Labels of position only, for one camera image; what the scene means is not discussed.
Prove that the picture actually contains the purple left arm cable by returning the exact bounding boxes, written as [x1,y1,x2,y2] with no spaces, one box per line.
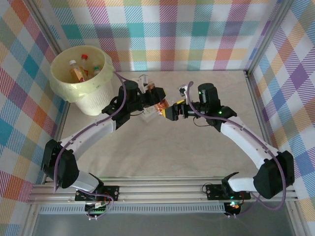
[53,71,128,221]

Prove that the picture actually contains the clear plastic box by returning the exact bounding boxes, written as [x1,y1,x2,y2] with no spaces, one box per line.
[140,108,158,124]

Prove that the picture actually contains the aluminium base rail beams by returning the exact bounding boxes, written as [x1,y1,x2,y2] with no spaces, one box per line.
[27,176,300,205]

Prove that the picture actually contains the aluminium frame leg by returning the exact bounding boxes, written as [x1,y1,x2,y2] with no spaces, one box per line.
[286,201,308,236]
[21,204,41,236]

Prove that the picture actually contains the aluminium frame post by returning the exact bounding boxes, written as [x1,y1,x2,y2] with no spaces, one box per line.
[245,0,296,77]
[27,0,62,55]

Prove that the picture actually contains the green terminal control board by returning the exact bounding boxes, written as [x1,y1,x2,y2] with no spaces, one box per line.
[85,202,110,217]

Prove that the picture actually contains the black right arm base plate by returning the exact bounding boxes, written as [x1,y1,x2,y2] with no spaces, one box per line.
[205,183,252,201]

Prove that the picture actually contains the plaid backdrop cloth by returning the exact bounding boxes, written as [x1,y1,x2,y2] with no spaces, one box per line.
[31,0,288,72]
[247,0,315,236]
[0,0,64,236]

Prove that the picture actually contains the grey slotted cable duct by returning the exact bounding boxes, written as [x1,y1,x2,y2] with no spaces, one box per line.
[38,206,226,214]

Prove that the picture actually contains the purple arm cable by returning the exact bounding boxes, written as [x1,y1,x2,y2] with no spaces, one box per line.
[53,71,128,221]
[186,81,287,219]

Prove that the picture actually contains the cream ribbed waste bin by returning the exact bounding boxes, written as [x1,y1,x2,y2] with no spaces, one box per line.
[73,80,116,116]

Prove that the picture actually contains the black control board with lights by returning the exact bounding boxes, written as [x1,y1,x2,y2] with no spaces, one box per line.
[225,200,243,216]

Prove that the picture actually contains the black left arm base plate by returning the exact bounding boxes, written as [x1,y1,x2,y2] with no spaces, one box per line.
[75,185,121,203]

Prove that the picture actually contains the pale yellow waste basket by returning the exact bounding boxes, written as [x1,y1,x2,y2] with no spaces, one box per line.
[49,45,116,103]

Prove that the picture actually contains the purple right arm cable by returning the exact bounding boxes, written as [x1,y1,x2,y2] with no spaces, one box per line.
[186,81,287,219]

